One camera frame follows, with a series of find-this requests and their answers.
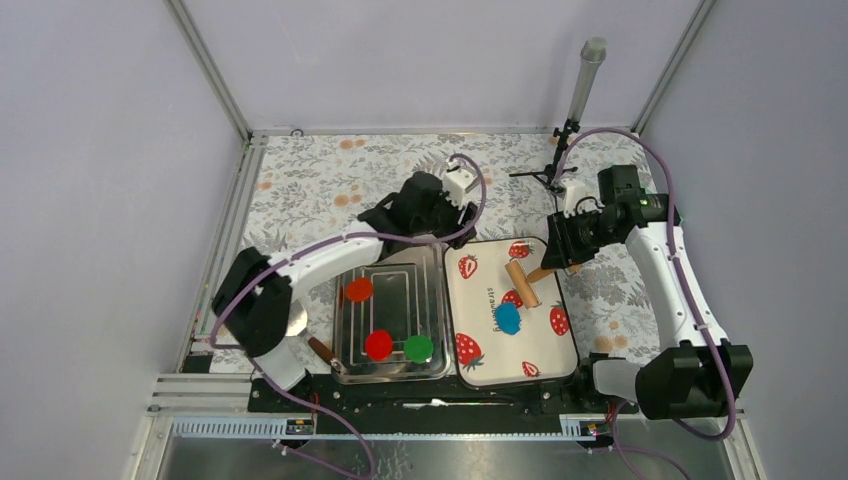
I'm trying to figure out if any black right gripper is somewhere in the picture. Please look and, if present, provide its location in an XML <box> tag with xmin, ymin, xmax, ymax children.
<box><xmin>540</xmin><ymin>207</ymin><xmax>619</xmax><ymax>271</ymax></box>

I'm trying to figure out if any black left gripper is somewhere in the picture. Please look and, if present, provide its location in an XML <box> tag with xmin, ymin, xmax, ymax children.
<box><xmin>413</xmin><ymin>186</ymin><xmax>477</xmax><ymax>250</ymax></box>

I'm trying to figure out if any wooden double-ended dough roller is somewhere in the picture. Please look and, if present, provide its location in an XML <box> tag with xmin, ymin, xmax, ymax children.
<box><xmin>501</xmin><ymin>259</ymin><xmax>582</xmax><ymax>309</ymax></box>

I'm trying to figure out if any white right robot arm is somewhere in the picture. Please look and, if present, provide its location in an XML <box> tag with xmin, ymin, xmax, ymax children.
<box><xmin>541</xmin><ymin>165</ymin><xmax>754</xmax><ymax>420</ymax></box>

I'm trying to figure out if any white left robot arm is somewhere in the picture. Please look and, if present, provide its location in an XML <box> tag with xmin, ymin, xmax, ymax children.
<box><xmin>211</xmin><ymin>167</ymin><xmax>485</xmax><ymax>411</ymax></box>

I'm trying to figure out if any blue dough piece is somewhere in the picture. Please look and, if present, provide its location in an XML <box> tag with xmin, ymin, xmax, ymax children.
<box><xmin>494</xmin><ymin>302</ymin><xmax>521</xmax><ymax>335</ymax></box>

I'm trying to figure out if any orange dough disc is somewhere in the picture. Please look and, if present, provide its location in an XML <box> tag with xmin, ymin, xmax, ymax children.
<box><xmin>344</xmin><ymin>277</ymin><xmax>374</xmax><ymax>303</ymax></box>

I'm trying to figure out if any green dough disc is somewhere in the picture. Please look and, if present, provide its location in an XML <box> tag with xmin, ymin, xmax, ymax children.
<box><xmin>403</xmin><ymin>335</ymin><xmax>434</xmax><ymax>364</ymax></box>

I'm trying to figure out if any red dough disc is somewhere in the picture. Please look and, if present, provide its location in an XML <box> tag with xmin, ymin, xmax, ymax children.
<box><xmin>364</xmin><ymin>330</ymin><xmax>394</xmax><ymax>362</ymax></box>

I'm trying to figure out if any stainless steel baking tray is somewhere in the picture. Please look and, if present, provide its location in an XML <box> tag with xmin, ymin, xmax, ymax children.
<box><xmin>332</xmin><ymin>245</ymin><xmax>451</xmax><ymax>385</ymax></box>

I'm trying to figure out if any white strawberry print tray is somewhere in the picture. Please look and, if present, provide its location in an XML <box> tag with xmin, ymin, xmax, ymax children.
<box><xmin>444</xmin><ymin>237</ymin><xmax>578</xmax><ymax>389</ymax></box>

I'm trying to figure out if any floral table mat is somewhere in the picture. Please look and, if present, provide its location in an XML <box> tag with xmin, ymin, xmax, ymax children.
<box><xmin>240</xmin><ymin>133</ymin><xmax>661</xmax><ymax>364</ymax></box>

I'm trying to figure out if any silver microphone on stand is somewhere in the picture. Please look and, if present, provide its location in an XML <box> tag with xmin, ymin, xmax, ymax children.
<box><xmin>509</xmin><ymin>36</ymin><xmax>608</xmax><ymax>194</ymax></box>

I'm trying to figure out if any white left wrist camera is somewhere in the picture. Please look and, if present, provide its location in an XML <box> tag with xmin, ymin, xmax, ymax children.
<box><xmin>442</xmin><ymin>168</ymin><xmax>479</xmax><ymax>208</ymax></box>

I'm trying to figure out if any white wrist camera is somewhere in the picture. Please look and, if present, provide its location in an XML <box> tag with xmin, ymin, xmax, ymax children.
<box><xmin>442</xmin><ymin>168</ymin><xmax>479</xmax><ymax>208</ymax></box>
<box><xmin>561</xmin><ymin>179</ymin><xmax>589</xmax><ymax>215</ymax></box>

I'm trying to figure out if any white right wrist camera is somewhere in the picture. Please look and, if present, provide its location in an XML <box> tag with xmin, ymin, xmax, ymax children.
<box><xmin>561</xmin><ymin>179</ymin><xmax>589</xmax><ymax>215</ymax></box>

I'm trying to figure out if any metal spatula wooden handle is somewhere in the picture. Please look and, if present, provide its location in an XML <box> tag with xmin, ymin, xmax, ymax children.
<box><xmin>285</xmin><ymin>301</ymin><xmax>344</xmax><ymax>373</ymax></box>

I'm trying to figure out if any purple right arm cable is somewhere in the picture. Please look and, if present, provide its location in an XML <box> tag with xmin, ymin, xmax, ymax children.
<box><xmin>553</xmin><ymin>127</ymin><xmax>740</xmax><ymax>480</ymax></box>

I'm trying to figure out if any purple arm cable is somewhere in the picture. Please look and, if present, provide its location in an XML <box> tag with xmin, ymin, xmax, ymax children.
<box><xmin>209</xmin><ymin>153</ymin><xmax>489</xmax><ymax>480</ymax></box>
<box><xmin>553</xmin><ymin>127</ymin><xmax>740</xmax><ymax>480</ymax></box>

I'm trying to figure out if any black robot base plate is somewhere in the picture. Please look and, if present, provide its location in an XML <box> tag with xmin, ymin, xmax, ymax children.
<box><xmin>247</xmin><ymin>374</ymin><xmax>614</xmax><ymax>438</ymax></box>

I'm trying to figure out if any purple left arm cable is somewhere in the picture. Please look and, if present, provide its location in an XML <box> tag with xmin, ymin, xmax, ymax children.
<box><xmin>209</xmin><ymin>153</ymin><xmax>489</xmax><ymax>480</ymax></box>

